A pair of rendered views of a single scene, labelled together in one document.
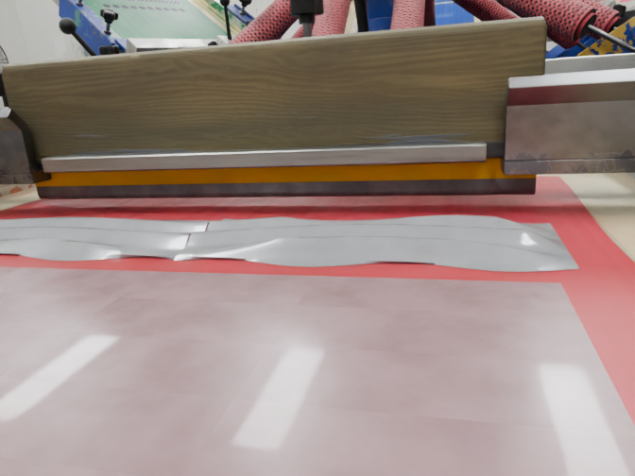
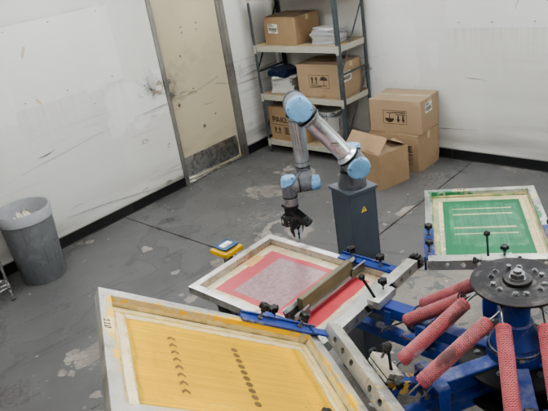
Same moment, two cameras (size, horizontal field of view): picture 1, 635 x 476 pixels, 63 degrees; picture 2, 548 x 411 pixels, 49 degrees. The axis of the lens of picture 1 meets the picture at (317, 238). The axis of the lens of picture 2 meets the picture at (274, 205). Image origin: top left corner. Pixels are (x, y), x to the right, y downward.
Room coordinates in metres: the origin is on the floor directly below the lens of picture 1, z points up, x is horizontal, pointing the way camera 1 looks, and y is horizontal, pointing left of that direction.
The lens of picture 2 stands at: (1.37, -1.99, 2.48)
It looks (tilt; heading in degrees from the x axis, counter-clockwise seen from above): 24 degrees down; 121
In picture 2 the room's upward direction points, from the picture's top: 9 degrees counter-clockwise
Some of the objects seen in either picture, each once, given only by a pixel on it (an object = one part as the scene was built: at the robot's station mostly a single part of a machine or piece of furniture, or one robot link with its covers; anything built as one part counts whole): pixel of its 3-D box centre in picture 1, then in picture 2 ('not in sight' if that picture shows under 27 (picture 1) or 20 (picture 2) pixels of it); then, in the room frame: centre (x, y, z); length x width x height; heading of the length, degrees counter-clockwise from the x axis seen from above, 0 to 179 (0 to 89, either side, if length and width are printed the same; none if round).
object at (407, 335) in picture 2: not in sight; (369, 325); (0.56, -0.02, 0.89); 1.24 x 0.06 x 0.06; 165
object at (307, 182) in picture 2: not in sight; (308, 182); (0.11, 0.48, 1.31); 0.11 x 0.11 x 0.08; 35
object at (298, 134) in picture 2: not in sight; (298, 136); (0.05, 0.57, 1.52); 0.12 x 0.11 x 0.49; 35
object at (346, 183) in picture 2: not in sight; (351, 176); (0.25, 0.71, 1.25); 0.15 x 0.15 x 0.10
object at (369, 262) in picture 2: not in sight; (366, 267); (0.45, 0.30, 0.97); 0.30 x 0.05 x 0.07; 165
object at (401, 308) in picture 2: not in sight; (393, 309); (0.69, -0.05, 1.02); 0.17 x 0.06 x 0.05; 165
